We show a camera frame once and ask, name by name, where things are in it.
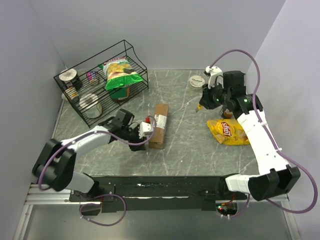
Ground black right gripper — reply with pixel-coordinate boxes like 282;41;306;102
199;80;231;110

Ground yellow utility knife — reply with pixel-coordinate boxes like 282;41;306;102
195;103;203;113

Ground brown cardboard express box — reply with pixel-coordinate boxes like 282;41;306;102
148;103;169;150

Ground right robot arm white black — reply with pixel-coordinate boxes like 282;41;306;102
199;66;301;201

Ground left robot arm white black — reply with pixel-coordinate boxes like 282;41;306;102
32;109;154;201

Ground orange labelled tin can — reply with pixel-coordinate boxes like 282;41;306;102
219;105;233;119

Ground white yogurt tub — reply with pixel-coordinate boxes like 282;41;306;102
188;75;206;91

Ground yellow Lays chips bag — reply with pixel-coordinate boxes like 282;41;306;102
206;119;250;146

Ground green snack canister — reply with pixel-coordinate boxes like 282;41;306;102
108;86;130;102

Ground white lidded pale can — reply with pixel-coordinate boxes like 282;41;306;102
79;93;103;119

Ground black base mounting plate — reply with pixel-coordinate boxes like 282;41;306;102
69;176;247;213

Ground green chips bag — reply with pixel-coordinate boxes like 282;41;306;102
98;57;143;91

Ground purple pink small cup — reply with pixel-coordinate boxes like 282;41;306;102
86;70;99;86

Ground small yellow labelled can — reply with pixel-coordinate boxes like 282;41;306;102
62;86;80;103

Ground white lidded dark jar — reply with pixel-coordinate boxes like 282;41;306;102
58;68;83;91

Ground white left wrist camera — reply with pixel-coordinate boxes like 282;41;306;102
138;115;157;139

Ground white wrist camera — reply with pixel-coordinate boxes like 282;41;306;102
204;66;223;89
138;115;157;139

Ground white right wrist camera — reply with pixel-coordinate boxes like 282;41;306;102
204;66;223;89

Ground black wire shelf rack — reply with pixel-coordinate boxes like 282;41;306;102
54;39;149;127

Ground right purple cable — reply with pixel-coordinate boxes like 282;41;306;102
209;49;319;219

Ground purple cable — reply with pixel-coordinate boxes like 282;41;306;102
209;49;319;219
37;117;158;191

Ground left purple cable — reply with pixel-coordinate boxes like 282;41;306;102
37;117;158;191

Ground aluminium rail frame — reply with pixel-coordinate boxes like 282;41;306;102
14;184;301;240

